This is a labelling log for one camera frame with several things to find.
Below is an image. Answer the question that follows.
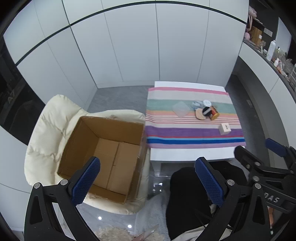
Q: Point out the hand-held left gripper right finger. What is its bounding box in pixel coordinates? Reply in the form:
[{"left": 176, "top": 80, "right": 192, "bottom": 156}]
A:
[{"left": 195, "top": 156, "right": 272, "bottom": 241}]

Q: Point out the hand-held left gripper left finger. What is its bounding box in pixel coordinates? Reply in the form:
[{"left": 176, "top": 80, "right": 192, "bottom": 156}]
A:
[{"left": 24, "top": 156, "right": 101, "bottom": 241}]

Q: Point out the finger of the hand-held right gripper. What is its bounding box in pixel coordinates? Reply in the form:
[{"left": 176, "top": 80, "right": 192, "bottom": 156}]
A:
[
  {"left": 265, "top": 138, "right": 296, "bottom": 169},
  {"left": 234, "top": 146, "right": 296, "bottom": 186}
]

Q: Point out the small white box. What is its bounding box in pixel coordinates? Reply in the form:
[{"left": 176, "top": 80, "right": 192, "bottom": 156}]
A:
[{"left": 219, "top": 123, "right": 231, "bottom": 135}]

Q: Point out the brown cardboard box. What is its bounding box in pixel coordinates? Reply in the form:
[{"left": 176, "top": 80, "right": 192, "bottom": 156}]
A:
[{"left": 57, "top": 116, "right": 148, "bottom": 205}]

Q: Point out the gold and red can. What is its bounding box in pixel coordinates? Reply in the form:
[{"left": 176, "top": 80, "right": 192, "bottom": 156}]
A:
[{"left": 209, "top": 105, "right": 220, "bottom": 121}]

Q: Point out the beige powder puff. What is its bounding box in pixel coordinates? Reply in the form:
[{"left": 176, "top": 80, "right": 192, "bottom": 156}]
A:
[{"left": 195, "top": 108, "right": 207, "bottom": 120}]

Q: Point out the clear square plastic lid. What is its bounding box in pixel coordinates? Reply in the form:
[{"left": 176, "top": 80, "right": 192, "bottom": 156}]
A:
[{"left": 172, "top": 101, "right": 190, "bottom": 118}]

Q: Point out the person's left hand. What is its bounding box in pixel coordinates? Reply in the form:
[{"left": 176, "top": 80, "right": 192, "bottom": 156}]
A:
[{"left": 134, "top": 224, "right": 160, "bottom": 241}]

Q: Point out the white low table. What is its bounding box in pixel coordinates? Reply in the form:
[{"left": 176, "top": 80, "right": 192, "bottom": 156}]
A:
[{"left": 149, "top": 81, "right": 243, "bottom": 172}]

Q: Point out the striped multicolour cloth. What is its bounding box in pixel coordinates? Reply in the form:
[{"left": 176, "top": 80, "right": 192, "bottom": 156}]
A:
[{"left": 144, "top": 86, "right": 246, "bottom": 149}]

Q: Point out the beige fuzzy rug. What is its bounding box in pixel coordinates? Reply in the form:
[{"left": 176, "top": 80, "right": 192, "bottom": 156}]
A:
[{"left": 96, "top": 227, "right": 134, "bottom": 241}]

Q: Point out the grey fleece blanket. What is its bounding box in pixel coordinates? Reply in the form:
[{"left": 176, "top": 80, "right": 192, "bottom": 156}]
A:
[{"left": 136, "top": 192, "right": 169, "bottom": 241}]

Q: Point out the cream padded chair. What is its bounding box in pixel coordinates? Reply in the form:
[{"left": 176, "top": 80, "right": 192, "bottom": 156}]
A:
[{"left": 24, "top": 94, "right": 151, "bottom": 214}]

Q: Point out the white curved counter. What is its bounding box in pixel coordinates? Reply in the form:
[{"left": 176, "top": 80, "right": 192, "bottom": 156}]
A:
[{"left": 238, "top": 39, "right": 296, "bottom": 151}]

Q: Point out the tall white bottle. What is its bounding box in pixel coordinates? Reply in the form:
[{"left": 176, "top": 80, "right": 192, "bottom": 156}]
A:
[{"left": 266, "top": 40, "right": 277, "bottom": 61}]

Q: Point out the black glossy panel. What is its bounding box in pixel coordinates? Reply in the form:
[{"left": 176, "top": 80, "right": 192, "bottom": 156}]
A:
[{"left": 0, "top": 37, "right": 45, "bottom": 145}]

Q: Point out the brown paper box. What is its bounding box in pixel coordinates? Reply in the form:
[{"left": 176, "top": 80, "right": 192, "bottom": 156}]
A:
[{"left": 251, "top": 27, "right": 263, "bottom": 44}]

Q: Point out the pink hanging bag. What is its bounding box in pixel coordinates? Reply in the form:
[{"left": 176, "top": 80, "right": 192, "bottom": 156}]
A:
[{"left": 247, "top": 6, "right": 258, "bottom": 32}]

